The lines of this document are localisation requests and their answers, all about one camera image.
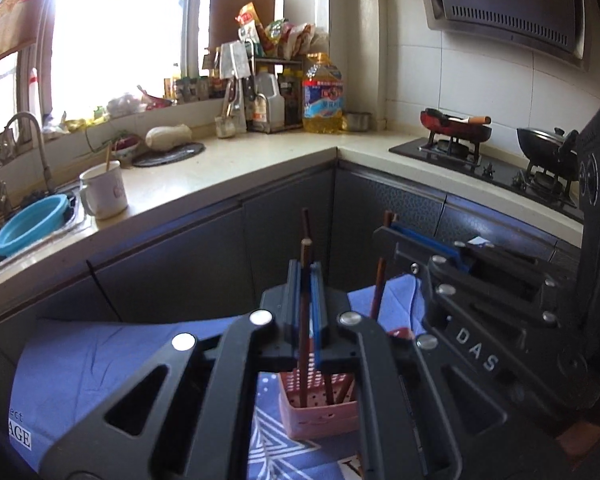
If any black metal spice rack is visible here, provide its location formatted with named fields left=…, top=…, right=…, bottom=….
left=247, top=55, right=306, bottom=133

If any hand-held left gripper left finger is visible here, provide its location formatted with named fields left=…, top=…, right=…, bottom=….
left=37, top=259, right=306, bottom=480

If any row of spice bottles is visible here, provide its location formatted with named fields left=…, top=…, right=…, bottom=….
left=162, top=72, right=226, bottom=103

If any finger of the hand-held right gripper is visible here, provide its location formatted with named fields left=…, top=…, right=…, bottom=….
left=392, top=224, right=583, bottom=291
left=372, top=226, right=583, bottom=406

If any steel cleaver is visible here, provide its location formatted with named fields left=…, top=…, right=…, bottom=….
left=219, top=40, right=249, bottom=81

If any black wok with lid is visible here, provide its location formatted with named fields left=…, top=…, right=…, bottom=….
left=516, top=127, right=581, bottom=182

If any small steel bowl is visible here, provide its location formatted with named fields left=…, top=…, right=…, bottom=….
left=345, top=111, right=373, bottom=132

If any yellow red snack bag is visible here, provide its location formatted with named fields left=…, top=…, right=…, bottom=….
left=235, top=2, right=262, bottom=41

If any pink plastic utensil holder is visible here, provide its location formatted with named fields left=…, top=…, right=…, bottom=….
left=278, top=367, right=361, bottom=442

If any brown cardboard sheet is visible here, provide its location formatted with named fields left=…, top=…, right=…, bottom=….
left=210, top=0, right=277, bottom=51

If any black round mat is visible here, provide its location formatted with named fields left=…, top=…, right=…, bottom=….
left=132, top=141, right=206, bottom=167

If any yellow cooking oil bottle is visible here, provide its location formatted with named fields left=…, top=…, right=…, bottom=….
left=302, top=52, right=346, bottom=135

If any white mug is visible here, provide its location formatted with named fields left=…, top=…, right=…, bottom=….
left=79, top=161, right=129, bottom=220

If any white plastic jug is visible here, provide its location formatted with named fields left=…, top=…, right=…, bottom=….
left=250, top=72, right=286, bottom=133

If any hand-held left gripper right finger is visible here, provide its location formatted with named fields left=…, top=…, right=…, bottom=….
left=309, top=261, right=508, bottom=480

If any white packaged food bag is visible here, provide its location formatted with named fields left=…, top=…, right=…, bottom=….
left=285, top=22, right=331, bottom=58

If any black range hood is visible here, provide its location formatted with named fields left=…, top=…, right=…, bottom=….
left=420, top=0, right=593, bottom=68

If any blue printed tablecloth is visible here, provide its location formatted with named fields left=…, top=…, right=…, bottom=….
left=10, top=272, right=431, bottom=480

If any white plastic bag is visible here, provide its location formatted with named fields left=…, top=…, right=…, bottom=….
left=107, top=92, right=148, bottom=117

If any tall chrome faucet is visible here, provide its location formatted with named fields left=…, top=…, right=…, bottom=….
left=5, top=111, right=56, bottom=196

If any green snack bag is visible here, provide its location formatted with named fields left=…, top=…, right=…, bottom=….
left=260, top=19, right=288, bottom=57

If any brown chopstick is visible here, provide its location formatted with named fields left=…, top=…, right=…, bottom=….
left=370, top=211, right=396, bottom=322

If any black gas stove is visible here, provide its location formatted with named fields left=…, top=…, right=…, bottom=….
left=389, top=137, right=586, bottom=221

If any red pan with wooden handle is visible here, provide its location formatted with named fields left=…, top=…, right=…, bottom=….
left=420, top=108, right=493, bottom=145

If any blue plastic basin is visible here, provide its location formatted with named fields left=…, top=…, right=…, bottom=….
left=0, top=194, right=71, bottom=257

